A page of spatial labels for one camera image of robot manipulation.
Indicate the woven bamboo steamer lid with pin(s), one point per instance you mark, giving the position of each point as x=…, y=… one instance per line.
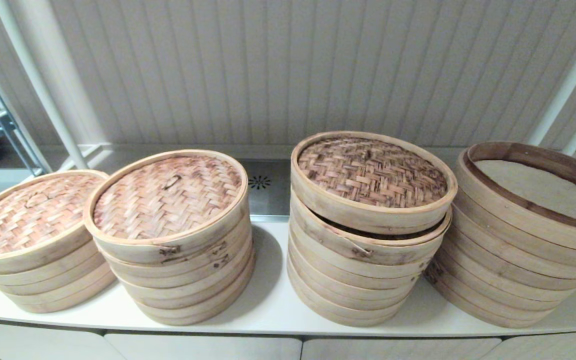
x=368, y=170
x=33, y=215
x=383, y=255
x=168, y=197

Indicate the stainless steel vent panel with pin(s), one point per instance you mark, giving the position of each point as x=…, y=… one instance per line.
x=273, y=200

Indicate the grey metal rack frame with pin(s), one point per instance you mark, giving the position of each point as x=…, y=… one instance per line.
x=7, y=122

